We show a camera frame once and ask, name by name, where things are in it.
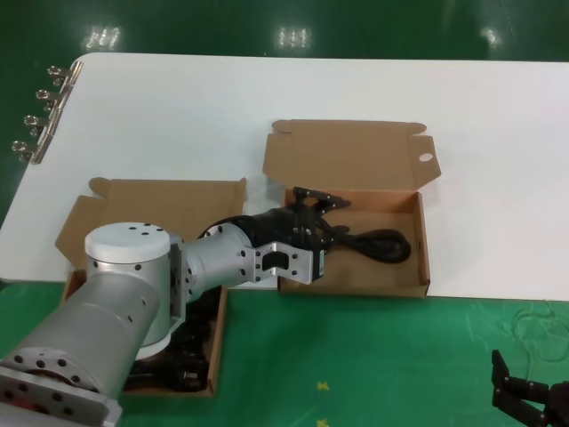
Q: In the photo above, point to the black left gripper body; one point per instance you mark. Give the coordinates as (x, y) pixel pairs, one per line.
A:
(284, 224)

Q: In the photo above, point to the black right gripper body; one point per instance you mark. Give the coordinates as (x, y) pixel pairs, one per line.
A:
(560, 402)

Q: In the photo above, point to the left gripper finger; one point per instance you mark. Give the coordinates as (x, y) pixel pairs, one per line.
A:
(320, 198)
(320, 231)

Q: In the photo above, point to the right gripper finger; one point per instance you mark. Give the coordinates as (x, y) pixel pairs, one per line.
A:
(502, 387)

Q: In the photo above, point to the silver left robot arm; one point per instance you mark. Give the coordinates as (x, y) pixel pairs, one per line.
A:
(111, 289)

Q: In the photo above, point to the open brown cardboard box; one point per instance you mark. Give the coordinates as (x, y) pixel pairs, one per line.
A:
(347, 155)
(178, 209)

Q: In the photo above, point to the green table cloth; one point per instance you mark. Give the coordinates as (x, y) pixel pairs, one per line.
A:
(355, 356)

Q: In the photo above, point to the black power adapter plug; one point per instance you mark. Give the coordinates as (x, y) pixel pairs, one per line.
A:
(186, 373)

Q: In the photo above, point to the silver metal binder clip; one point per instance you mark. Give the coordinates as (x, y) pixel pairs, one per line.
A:
(64, 100)
(52, 124)
(77, 73)
(41, 151)

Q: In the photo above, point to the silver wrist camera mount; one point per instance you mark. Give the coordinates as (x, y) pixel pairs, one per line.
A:
(298, 267)

